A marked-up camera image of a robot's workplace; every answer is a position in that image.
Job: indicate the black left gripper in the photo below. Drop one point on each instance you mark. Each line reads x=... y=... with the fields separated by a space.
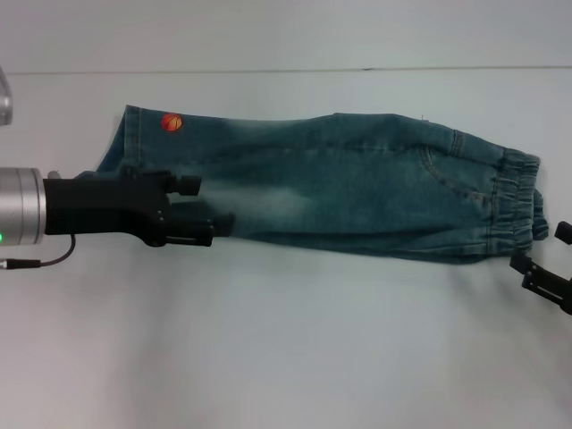
x=103 y=205

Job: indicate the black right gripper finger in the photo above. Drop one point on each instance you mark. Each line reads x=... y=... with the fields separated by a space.
x=547 y=283
x=564 y=233

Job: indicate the blue denim shorts with print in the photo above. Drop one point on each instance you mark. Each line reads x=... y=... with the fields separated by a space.
x=335 y=179

